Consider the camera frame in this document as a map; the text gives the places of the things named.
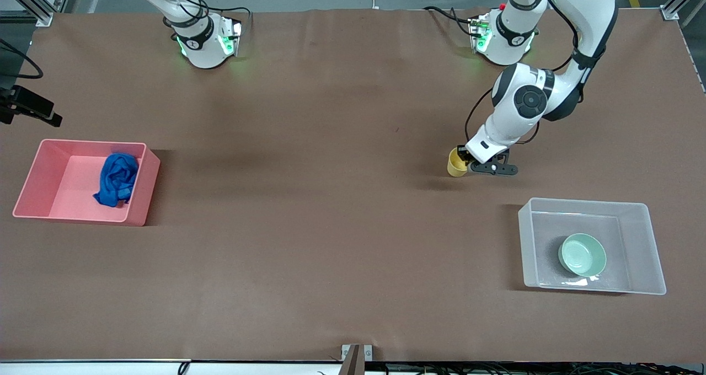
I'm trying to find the brown table cover sheet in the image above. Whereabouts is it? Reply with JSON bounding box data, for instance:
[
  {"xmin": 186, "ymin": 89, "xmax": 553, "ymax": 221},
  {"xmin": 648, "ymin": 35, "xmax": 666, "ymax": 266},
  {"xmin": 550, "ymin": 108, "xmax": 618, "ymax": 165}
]
[{"xmin": 0, "ymin": 8, "xmax": 706, "ymax": 363}]

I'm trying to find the clear plastic bin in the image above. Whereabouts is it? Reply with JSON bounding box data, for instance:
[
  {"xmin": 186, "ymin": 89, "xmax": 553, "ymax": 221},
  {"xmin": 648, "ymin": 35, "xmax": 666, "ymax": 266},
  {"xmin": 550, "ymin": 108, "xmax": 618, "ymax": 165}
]
[{"xmin": 517, "ymin": 197, "xmax": 667, "ymax": 296}]

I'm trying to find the pink plastic bin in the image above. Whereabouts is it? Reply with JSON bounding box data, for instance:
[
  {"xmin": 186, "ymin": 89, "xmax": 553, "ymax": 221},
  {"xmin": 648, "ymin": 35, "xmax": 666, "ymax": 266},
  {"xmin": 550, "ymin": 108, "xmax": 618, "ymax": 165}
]
[{"xmin": 12, "ymin": 138, "xmax": 161, "ymax": 227}]

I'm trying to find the blue cloth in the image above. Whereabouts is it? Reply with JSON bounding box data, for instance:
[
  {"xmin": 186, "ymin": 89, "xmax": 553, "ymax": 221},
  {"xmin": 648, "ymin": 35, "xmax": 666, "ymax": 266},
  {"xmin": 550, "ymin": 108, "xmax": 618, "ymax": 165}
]
[{"xmin": 93, "ymin": 153, "xmax": 140, "ymax": 208}]

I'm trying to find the yellow plastic cup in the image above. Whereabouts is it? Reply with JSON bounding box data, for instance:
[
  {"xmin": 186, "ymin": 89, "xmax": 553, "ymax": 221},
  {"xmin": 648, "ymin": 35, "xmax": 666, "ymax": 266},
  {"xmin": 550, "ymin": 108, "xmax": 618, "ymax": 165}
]
[{"xmin": 447, "ymin": 146, "xmax": 470, "ymax": 178}]

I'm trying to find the grey metal bracket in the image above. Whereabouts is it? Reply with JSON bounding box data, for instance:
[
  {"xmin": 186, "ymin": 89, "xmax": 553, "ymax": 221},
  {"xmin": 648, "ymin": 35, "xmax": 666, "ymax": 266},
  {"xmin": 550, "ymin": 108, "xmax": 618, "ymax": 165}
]
[{"xmin": 341, "ymin": 344, "xmax": 373, "ymax": 375}]

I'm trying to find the black right base cable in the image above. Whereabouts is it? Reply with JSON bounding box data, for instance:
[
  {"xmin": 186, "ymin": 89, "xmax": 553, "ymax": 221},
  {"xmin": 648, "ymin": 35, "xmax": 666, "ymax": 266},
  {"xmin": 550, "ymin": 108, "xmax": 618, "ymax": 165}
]
[{"xmin": 204, "ymin": 6, "xmax": 253, "ymax": 34}]

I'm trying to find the black left base cable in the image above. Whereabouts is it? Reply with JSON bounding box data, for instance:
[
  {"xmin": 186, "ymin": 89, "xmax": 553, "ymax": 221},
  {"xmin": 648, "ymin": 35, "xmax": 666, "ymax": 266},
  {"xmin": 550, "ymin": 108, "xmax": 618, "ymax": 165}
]
[{"xmin": 424, "ymin": 6, "xmax": 475, "ymax": 36}]

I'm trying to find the mint green bowl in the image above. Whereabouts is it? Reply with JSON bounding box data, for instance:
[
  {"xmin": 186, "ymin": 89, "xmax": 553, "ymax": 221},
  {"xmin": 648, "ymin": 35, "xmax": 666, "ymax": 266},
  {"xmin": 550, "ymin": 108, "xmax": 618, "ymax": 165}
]
[{"xmin": 558, "ymin": 232, "xmax": 608, "ymax": 278}]

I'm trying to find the black base cable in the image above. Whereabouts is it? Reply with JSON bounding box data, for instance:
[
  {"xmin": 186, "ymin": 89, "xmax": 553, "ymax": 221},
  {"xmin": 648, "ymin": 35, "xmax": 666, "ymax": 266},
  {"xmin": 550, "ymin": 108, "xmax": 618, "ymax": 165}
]
[
  {"xmin": 204, "ymin": 6, "xmax": 253, "ymax": 34},
  {"xmin": 424, "ymin": 6, "xmax": 475, "ymax": 36}
]

